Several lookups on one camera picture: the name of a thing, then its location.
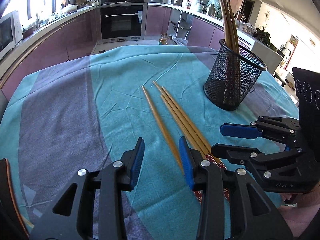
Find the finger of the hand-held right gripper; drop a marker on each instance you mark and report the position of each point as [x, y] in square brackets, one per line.
[237, 130]
[232, 152]

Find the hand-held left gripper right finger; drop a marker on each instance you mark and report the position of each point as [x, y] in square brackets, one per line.
[186, 160]

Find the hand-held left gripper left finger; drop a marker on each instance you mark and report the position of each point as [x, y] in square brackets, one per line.
[136, 160]

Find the black mesh holder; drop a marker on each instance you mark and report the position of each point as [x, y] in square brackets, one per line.
[232, 80]

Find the chopsticks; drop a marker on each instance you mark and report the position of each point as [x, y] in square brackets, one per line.
[226, 22]

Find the blue grey patchwork tablecloth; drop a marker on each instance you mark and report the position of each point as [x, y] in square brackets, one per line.
[87, 105]

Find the leafy green vegetables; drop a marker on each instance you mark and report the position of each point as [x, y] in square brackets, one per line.
[265, 38]

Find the pink peninsula base cabinets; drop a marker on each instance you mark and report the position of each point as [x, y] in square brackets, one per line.
[202, 33]

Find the clear food container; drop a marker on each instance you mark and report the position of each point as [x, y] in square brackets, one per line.
[247, 28]

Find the yellow oil bottle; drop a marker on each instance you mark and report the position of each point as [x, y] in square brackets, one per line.
[163, 40]

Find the steel thermos bottle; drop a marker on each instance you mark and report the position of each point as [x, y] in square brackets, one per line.
[210, 10]

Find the mint green appliance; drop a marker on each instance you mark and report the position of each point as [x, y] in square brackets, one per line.
[215, 3]

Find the dark wooden chair back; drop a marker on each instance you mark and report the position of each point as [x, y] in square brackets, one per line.
[11, 205]

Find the narrow pink base cabinet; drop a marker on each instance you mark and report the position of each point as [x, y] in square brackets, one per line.
[157, 21]

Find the black built-in oven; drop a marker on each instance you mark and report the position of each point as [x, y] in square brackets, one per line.
[121, 22]

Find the long pink base cabinets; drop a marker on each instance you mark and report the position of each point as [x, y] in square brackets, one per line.
[50, 47]

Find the white casserole dish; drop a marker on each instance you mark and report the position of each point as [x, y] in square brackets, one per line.
[69, 9]

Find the white microwave oven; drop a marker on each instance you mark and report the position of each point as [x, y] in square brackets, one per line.
[8, 33]

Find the wall clock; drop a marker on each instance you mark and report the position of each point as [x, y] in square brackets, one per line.
[267, 14]

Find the pink wall picture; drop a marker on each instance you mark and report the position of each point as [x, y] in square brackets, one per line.
[238, 2]

